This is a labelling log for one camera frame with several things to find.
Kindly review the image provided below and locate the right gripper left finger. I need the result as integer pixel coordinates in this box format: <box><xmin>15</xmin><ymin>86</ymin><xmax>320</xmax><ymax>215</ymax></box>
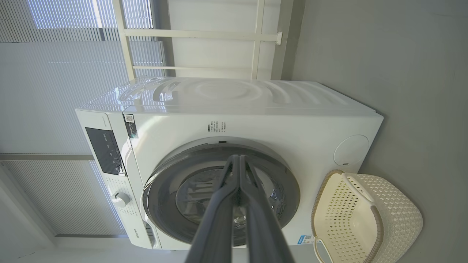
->
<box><xmin>185</xmin><ymin>155</ymin><xmax>240</xmax><ymax>263</ymax></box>

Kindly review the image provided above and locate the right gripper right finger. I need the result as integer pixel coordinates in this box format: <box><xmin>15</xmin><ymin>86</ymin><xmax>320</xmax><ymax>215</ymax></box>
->
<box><xmin>239</xmin><ymin>155</ymin><xmax>295</xmax><ymax>263</ymax></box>

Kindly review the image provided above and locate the black round glass washer door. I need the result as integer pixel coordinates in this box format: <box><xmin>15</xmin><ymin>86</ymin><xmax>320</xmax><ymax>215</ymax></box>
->
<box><xmin>143</xmin><ymin>142</ymin><xmax>301</xmax><ymax>247</ymax></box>

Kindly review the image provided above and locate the white washing machine control knob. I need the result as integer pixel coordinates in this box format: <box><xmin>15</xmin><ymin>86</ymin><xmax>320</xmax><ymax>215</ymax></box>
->
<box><xmin>111</xmin><ymin>191</ymin><xmax>131</xmax><ymax>208</ymax></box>

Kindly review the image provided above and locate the white front-load washing machine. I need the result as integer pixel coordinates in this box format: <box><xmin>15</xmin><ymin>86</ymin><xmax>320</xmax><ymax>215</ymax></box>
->
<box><xmin>75</xmin><ymin>76</ymin><xmax>384</xmax><ymax>251</ymax></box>

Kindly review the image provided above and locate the dark washing machine display panel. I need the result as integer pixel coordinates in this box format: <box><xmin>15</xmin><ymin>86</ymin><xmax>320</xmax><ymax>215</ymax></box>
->
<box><xmin>85</xmin><ymin>127</ymin><xmax>127</xmax><ymax>176</ymax></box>

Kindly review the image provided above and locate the cream perforated laundry basket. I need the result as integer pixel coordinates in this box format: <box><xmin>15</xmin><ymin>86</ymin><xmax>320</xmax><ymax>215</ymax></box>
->
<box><xmin>311</xmin><ymin>170</ymin><xmax>424</xmax><ymax>263</ymax></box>

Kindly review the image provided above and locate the round white drain filter cover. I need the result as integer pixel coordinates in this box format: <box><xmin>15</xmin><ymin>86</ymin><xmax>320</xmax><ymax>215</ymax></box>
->
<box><xmin>333</xmin><ymin>134</ymin><xmax>370</xmax><ymax>167</ymax></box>

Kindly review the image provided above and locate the black QR code sticker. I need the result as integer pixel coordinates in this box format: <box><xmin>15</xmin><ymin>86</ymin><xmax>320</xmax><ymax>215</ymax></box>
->
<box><xmin>124</xmin><ymin>114</ymin><xmax>139</xmax><ymax>138</ymax></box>

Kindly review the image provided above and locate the white window blind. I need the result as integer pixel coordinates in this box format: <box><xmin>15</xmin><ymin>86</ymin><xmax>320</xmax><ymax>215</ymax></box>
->
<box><xmin>0</xmin><ymin>161</ymin><xmax>127</xmax><ymax>236</ymax></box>
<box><xmin>0</xmin><ymin>0</ymin><xmax>165</xmax><ymax>154</ymax></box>

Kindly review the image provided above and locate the white metal frame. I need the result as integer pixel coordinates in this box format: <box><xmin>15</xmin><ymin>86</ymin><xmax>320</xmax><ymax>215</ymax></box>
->
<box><xmin>112</xmin><ymin>0</ymin><xmax>284</xmax><ymax>81</ymax></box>

